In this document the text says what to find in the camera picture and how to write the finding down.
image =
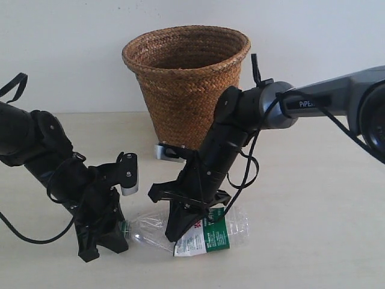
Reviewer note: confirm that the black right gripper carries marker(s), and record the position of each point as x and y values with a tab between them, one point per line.
197	186

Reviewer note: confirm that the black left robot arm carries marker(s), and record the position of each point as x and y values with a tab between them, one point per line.
36	140

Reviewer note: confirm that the brown woven wicker basket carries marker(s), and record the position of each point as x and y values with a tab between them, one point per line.
181	72

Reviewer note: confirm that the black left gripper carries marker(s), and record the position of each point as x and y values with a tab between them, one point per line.
95	202

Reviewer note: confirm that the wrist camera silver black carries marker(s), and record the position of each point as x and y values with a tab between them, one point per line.
127	173
172	153

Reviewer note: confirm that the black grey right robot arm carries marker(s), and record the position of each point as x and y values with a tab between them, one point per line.
239	117

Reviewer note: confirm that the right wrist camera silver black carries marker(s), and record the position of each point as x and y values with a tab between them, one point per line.
172	153

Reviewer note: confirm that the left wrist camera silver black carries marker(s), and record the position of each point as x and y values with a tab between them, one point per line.
127	173

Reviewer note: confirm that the clear plastic bottle green label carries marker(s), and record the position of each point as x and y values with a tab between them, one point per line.
217	231

